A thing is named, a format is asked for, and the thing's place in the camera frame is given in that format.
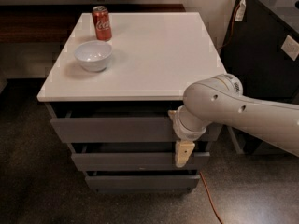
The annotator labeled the white wall outlet plate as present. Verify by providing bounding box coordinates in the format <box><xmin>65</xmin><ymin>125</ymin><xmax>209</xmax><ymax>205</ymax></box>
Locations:
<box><xmin>281</xmin><ymin>35</ymin><xmax>299</xmax><ymax>61</ymax></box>

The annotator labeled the black side cabinet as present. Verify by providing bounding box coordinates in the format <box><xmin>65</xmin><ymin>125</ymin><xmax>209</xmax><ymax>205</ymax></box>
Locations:
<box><xmin>220</xmin><ymin>0</ymin><xmax>299</xmax><ymax>156</ymax></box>

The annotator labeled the grey bottom drawer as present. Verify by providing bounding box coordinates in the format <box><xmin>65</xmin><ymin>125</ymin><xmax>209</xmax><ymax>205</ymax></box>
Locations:
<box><xmin>85</xmin><ymin>170</ymin><xmax>200</xmax><ymax>192</ymax></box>

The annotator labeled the white ceramic bowl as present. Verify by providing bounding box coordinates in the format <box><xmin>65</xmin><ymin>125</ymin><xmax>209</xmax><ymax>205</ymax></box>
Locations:
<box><xmin>74</xmin><ymin>40</ymin><xmax>112</xmax><ymax>72</ymax></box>

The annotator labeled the grey drawer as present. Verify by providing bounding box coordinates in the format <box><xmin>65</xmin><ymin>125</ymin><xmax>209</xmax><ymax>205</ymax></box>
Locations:
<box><xmin>50</xmin><ymin>102</ymin><xmax>226</xmax><ymax>144</ymax></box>
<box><xmin>85</xmin><ymin>170</ymin><xmax>200</xmax><ymax>192</ymax></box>
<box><xmin>71</xmin><ymin>141</ymin><xmax>211</xmax><ymax>172</ymax></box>

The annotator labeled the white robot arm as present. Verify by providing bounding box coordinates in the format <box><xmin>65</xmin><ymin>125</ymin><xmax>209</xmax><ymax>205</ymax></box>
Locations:
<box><xmin>168</xmin><ymin>74</ymin><xmax>299</xmax><ymax>168</ymax></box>

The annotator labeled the orange power cable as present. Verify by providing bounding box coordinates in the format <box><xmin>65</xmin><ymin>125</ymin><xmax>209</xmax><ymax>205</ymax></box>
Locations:
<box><xmin>199</xmin><ymin>0</ymin><xmax>299</xmax><ymax>224</ymax></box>

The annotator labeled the grey middle drawer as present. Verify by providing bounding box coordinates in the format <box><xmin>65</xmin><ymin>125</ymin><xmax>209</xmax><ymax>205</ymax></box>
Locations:
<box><xmin>71</xmin><ymin>141</ymin><xmax>211</xmax><ymax>172</ymax></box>

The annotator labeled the grey drawer cabinet white top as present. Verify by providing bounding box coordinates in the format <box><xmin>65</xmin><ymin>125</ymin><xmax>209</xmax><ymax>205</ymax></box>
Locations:
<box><xmin>36</xmin><ymin>11</ymin><xmax>237</xmax><ymax>194</ymax></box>

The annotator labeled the red Coca-Cola can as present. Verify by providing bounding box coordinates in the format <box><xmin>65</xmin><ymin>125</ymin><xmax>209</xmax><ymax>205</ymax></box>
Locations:
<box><xmin>92</xmin><ymin>6</ymin><xmax>112</xmax><ymax>41</ymax></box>

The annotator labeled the grey top drawer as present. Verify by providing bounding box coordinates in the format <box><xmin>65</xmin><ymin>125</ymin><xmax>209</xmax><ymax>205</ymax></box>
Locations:
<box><xmin>50</xmin><ymin>102</ymin><xmax>226</xmax><ymax>144</ymax></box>

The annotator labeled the white paper tag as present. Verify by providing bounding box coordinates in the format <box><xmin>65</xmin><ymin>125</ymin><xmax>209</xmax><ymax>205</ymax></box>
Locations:
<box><xmin>235</xmin><ymin>0</ymin><xmax>247</xmax><ymax>21</ymax></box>

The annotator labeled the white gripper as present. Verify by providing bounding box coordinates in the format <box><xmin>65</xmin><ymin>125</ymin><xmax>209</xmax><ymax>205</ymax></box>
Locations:
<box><xmin>167</xmin><ymin>105</ymin><xmax>209</xmax><ymax>168</ymax></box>

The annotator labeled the dark wooden bench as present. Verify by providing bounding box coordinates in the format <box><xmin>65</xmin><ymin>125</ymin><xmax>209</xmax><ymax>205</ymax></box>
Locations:
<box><xmin>0</xmin><ymin>3</ymin><xmax>186</xmax><ymax>44</ymax></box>

